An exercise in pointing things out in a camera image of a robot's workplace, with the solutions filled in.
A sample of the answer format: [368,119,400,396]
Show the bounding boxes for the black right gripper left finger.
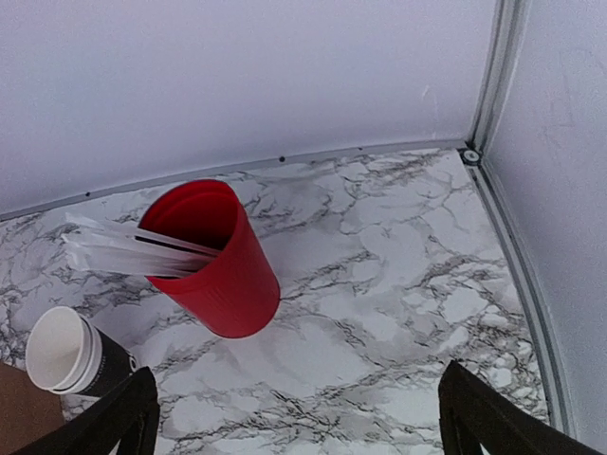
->
[21,367,160,455]

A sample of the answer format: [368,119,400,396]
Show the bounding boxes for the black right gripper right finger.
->
[438,361,599,455]

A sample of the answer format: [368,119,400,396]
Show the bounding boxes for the brown paper bag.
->
[0,363,64,454]

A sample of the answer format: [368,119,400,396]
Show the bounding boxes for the stacked black paper cups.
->
[26,306,138,398]

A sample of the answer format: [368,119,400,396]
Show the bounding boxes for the red cylindrical holder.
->
[138,179,280,338]

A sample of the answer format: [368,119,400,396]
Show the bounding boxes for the white wrapped stirrer packets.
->
[62,213,220,279]

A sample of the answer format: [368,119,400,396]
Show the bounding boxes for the aluminium frame post right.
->
[460,1,533,167]

